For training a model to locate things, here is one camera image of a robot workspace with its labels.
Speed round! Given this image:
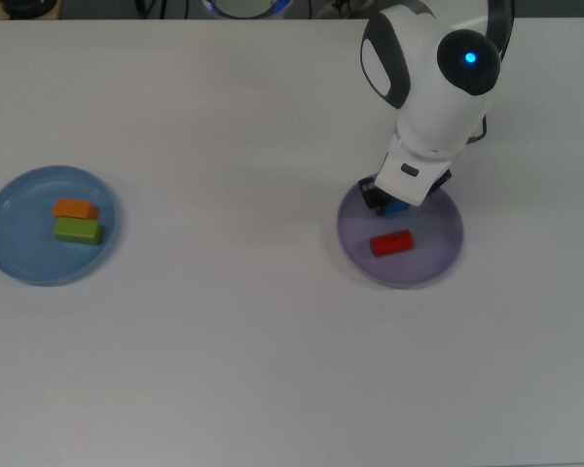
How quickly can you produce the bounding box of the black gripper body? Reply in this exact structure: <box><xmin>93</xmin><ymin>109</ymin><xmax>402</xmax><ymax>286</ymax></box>
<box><xmin>430</xmin><ymin>169</ymin><xmax>454</xmax><ymax>195</ymax></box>

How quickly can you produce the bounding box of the blue block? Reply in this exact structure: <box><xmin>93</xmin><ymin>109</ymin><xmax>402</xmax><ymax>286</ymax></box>
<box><xmin>383</xmin><ymin>196</ymin><xmax>411</xmax><ymax>217</ymax></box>

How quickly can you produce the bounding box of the red block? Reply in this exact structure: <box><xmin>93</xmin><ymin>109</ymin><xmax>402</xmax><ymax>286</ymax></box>
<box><xmin>369</xmin><ymin>230</ymin><xmax>415</xmax><ymax>258</ymax></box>

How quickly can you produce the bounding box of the green block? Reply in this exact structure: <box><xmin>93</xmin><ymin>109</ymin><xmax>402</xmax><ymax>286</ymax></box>
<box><xmin>54</xmin><ymin>216</ymin><xmax>104</xmax><ymax>246</ymax></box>

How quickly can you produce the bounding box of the orange block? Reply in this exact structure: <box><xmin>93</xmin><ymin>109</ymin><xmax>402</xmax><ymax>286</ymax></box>
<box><xmin>53</xmin><ymin>197</ymin><xmax>100</xmax><ymax>220</ymax></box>

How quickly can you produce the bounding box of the purple plate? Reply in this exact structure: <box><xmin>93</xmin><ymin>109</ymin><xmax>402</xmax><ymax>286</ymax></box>
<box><xmin>335</xmin><ymin>182</ymin><xmax>466</xmax><ymax>289</ymax></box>

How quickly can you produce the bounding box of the blue plate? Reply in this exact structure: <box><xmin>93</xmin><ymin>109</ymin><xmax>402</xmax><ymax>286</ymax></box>
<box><xmin>0</xmin><ymin>165</ymin><xmax>123</xmax><ymax>287</ymax></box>

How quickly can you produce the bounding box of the black round object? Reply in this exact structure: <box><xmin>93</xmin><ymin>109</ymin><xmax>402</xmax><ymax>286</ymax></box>
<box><xmin>0</xmin><ymin>0</ymin><xmax>57</xmax><ymax>14</ymax></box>

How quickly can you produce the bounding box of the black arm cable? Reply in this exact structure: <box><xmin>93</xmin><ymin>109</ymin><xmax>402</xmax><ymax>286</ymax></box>
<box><xmin>466</xmin><ymin>114</ymin><xmax>492</xmax><ymax>146</ymax></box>

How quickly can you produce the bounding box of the black cable bundle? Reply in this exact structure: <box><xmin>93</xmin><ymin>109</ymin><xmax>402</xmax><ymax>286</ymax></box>
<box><xmin>134</xmin><ymin>0</ymin><xmax>167</xmax><ymax>19</ymax></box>

